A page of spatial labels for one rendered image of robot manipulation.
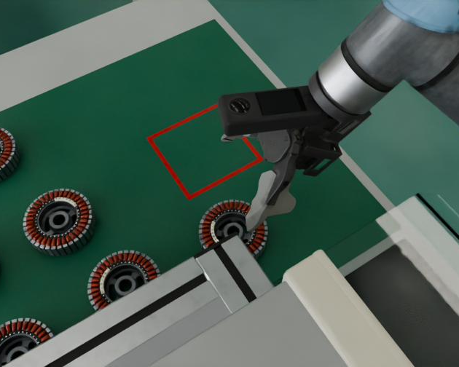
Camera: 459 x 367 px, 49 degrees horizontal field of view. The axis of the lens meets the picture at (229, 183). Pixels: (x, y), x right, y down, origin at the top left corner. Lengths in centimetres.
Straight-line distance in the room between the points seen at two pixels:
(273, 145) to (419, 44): 20
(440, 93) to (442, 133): 150
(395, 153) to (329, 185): 104
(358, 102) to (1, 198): 65
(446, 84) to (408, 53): 5
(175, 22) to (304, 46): 112
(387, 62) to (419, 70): 3
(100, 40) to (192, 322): 84
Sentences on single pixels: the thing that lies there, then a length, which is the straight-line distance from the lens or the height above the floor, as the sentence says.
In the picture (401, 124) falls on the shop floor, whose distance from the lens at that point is 204.
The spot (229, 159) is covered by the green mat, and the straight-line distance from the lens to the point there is 94.
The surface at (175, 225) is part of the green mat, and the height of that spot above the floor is 75.
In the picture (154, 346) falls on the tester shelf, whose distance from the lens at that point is 43.
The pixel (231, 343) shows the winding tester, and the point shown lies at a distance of 22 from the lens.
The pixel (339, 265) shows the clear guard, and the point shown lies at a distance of 51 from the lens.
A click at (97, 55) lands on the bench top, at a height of 75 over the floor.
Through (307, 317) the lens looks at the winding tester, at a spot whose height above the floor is 132.
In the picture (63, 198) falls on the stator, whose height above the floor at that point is 79.
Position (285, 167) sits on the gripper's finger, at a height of 102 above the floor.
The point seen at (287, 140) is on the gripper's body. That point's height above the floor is 104.
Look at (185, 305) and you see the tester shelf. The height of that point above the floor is 112.
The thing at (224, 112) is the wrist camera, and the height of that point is 109.
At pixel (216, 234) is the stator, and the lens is 85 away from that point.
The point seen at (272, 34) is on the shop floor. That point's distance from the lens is 227.
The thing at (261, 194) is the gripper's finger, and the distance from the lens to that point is 63.
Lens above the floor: 153
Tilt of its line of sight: 59 degrees down
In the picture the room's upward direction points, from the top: straight up
